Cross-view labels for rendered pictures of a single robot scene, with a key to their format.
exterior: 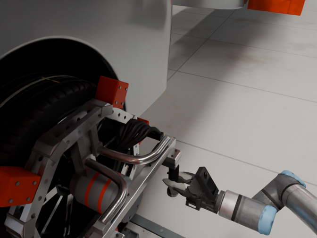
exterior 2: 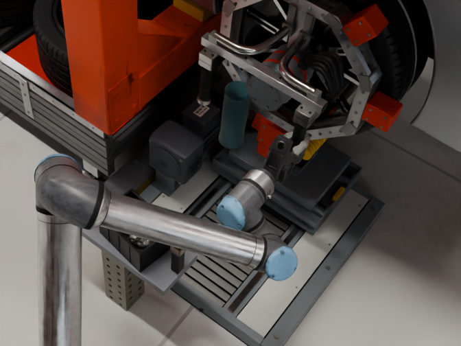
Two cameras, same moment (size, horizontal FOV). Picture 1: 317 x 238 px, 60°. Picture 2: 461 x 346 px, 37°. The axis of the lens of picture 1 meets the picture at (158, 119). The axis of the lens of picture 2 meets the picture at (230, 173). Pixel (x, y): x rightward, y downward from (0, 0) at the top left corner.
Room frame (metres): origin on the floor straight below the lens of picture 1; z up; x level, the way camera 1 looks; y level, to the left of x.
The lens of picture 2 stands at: (0.50, -1.38, 2.35)
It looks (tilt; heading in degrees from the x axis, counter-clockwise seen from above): 53 degrees down; 91
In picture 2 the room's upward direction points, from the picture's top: 9 degrees clockwise
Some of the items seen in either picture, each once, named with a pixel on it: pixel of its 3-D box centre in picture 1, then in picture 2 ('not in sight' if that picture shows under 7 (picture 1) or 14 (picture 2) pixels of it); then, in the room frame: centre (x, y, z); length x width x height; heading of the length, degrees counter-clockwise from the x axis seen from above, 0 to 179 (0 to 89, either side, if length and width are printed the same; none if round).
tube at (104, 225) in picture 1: (91, 181); (253, 24); (0.47, 0.17, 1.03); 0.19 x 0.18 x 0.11; 62
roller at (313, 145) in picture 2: not in sight; (321, 133); (0.77, 0.27, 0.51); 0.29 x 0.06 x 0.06; 62
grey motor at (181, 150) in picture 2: not in sight; (197, 141); (0.32, 0.34, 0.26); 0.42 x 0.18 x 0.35; 62
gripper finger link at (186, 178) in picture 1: (179, 179); (301, 150); (0.67, -0.08, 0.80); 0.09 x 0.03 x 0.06; 54
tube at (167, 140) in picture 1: (132, 136); (311, 55); (0.64, 0.08, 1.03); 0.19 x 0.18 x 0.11; 62
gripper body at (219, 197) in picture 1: (204, 196); (274, 169); (0.60, -0.16, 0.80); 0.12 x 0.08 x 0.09; 62
